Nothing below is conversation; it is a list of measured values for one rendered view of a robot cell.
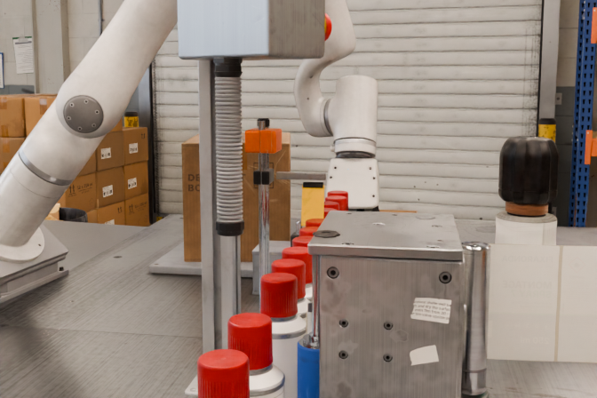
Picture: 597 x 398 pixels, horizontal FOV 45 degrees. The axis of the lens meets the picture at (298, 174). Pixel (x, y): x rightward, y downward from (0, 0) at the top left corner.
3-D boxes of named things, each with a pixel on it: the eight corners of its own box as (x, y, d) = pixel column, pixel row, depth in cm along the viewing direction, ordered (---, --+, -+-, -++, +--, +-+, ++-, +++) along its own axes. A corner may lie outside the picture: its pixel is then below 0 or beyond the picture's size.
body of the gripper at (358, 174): (326, 148, 138) (323, 206, 135) (379, 149, 136) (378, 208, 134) (330, 158, 145) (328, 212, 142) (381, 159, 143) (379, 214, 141)
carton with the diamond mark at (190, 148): (290, 262, 162) (290, 142, 158) (183, 262, 162) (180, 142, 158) (290, 233, 192) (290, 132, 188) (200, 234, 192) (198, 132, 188)
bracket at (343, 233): (463, 260, 50) (463, 247, 50) (306, 254, 52) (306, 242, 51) (453, 222, 63) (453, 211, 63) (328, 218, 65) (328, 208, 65)
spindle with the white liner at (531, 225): (558, 349, 102) (569, 139, 98) (493, 346, 103) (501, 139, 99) (546, 328, 110) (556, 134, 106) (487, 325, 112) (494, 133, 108)
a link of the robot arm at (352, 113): (322, 140, 140) (364, 136, 135) (324, 76, 143) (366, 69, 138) (342, 150, 147) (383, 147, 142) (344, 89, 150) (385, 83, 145)
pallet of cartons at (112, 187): (66, 283, 444) (58, 98, 429) (-49, 274, 466) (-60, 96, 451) (155, 241, 559) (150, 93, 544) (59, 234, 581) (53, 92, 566)
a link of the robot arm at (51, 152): (10, 158, 136) (78, 61, 129) (38, 125, 153) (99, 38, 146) (66, 194, 140) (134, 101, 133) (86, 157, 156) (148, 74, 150)
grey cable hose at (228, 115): (241, 237, 85) (238, 58, 82) (211, 236, 85) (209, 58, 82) (247, 231, 88) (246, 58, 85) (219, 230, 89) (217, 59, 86)
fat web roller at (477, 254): (490, 404, 85) (497, 249, 82) (450, 401, 85) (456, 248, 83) (487, 388, 89) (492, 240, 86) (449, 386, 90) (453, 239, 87)
